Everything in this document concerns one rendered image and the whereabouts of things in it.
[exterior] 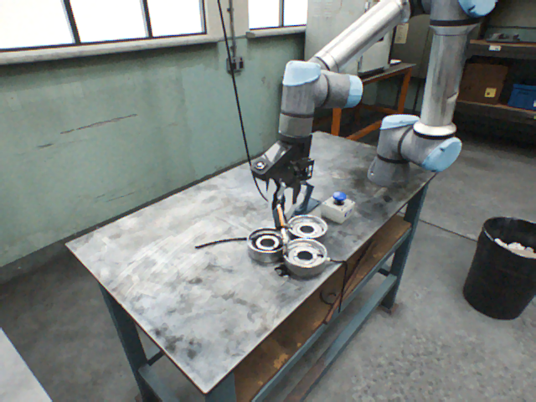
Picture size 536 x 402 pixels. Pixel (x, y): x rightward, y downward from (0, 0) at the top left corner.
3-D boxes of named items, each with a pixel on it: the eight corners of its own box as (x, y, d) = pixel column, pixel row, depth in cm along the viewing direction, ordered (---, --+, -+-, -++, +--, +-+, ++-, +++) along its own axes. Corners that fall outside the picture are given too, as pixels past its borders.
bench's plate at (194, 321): (206, 399, 56) (205, 394, 55) (67, 249, 90) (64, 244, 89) (441, 170, 132) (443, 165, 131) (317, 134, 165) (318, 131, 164)
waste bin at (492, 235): (522, 338, 156) (566, 271, 133) (447, 301, 175) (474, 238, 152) (533, 297, 177) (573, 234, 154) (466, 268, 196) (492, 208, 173)
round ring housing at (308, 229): (324, 227, 95) (325, 215, 93) (327, 250, 87) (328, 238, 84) (287, 225, 96) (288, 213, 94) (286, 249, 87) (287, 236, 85)
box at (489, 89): (503, 107, 327) (518, 67, 307) (450, 100, 352) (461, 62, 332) (507, 99, 354) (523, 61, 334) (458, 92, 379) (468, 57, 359)
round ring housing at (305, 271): (282, 279, 78) (283, 265, 76) (282, 250, 87) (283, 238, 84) (327, 280, 78) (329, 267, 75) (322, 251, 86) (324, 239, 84)
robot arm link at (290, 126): (300, 120, 70) (271, 111, 75) (296, 141, 72) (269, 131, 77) (319, 116, 75) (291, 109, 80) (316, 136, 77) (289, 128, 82)
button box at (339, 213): (341, 224, 96) (342, 210, 94) (321, 215, 100) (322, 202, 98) (355, 213, 102) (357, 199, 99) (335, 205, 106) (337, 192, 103)
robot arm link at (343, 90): (339, 69, 83) (302, 67, 78) (369, 78, 74) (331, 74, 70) (333, 101, 87) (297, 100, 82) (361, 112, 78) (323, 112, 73)
